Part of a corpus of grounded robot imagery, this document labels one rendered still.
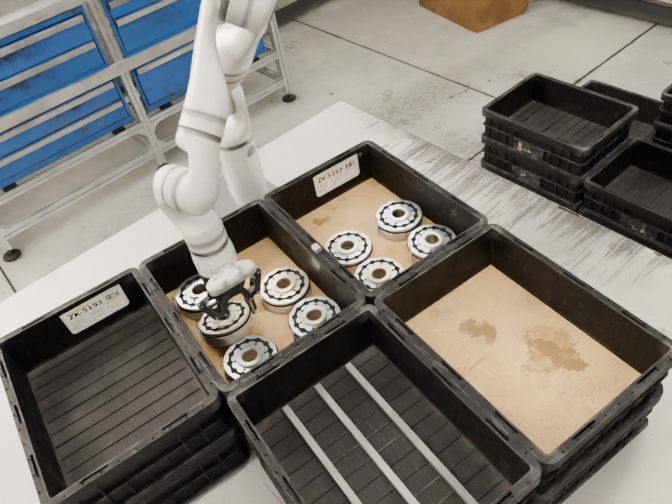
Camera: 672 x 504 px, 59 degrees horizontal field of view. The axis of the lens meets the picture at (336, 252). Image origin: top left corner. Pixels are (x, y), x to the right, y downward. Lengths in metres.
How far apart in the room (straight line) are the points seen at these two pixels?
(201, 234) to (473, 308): 0.53
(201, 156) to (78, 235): 2.17
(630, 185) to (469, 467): 1.40
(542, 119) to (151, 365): 1.59
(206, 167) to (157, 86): 2.16
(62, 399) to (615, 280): 1.16
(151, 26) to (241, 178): 1.65
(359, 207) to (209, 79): 0.57
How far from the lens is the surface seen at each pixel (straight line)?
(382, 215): 1.32
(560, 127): 2.23
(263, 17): 0.98
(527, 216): 1.55
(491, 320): 1.16
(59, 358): 1.35
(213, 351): 1.20
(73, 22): 2.86
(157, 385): 1.20
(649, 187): 2.20
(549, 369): 1.10
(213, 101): 0.95
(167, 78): 3.10
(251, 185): 1.48
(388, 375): 1.09
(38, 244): 3.15
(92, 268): 1.70
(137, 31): 2.99
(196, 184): 0.93
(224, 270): 1.04
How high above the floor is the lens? 1.74
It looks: 44 degrees down
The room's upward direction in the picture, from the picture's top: 12 degrees counter-clockwise
